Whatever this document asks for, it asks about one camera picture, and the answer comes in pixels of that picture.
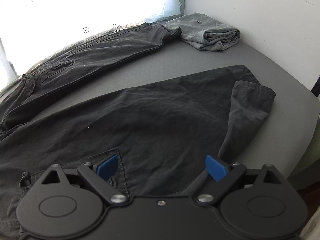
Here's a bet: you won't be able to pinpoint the translucent printed storage bag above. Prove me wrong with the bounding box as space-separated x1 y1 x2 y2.
1 0 184 87

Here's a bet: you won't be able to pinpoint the black cargo pants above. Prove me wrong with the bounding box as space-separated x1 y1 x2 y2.
1 24 276 239

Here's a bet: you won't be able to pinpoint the folded grey t-shirt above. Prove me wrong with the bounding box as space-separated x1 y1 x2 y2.
164 12 241 51

